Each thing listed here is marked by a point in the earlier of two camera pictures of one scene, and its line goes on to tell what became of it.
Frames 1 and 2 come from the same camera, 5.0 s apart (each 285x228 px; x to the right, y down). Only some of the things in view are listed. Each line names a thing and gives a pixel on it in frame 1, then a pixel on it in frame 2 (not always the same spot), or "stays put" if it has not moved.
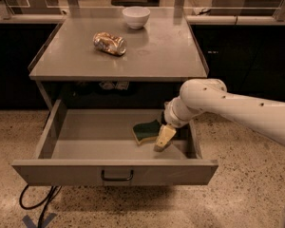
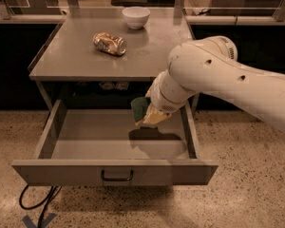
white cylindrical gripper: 175,119 → 163,103
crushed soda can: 105,42 stays put
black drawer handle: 118,178 stays put
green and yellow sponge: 145,130 → 140,105
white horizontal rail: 226,20 stays put
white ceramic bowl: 136,16 stays put
